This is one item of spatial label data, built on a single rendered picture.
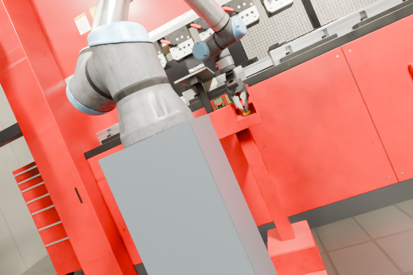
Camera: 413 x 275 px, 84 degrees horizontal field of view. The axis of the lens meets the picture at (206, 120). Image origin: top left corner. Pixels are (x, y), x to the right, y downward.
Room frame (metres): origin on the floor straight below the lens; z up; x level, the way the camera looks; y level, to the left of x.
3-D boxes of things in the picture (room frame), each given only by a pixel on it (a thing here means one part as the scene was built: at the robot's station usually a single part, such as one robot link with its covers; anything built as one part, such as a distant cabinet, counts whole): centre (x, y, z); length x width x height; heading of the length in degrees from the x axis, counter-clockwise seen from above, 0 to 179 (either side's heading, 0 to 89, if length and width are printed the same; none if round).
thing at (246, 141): (1.05, -0.13, 0.39); 0.06 x 0.06 x 0.54; 75
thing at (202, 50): (0.93, -0.12, 1.02); 0.11 x 0.11 x 0.08; 51
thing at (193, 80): (1.23, -0.03, 0.88); 0.14 x 0.04 x 0.22; 168
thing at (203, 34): (1.38, -0.24, 1.24); 0.15 x 0.09 x 0.17; 78
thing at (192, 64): (1.42, -0.07, 1.11); 0.10 x 0.02 x 0.10; 78
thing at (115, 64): (0.47, 0.10, 0.94); 0.13 x 0.12 x 0.14; 51
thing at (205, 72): (1.27, -0.04, 1.00); 0.26 x 0.18 x 0.01; 168
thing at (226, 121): (1.05, -0.13, 0.75); 0.20 x 0.16 x 0.18; 75
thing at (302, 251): (1.02, -0.12, 0.06); 0.25 x 0.20 x 0.12; 165
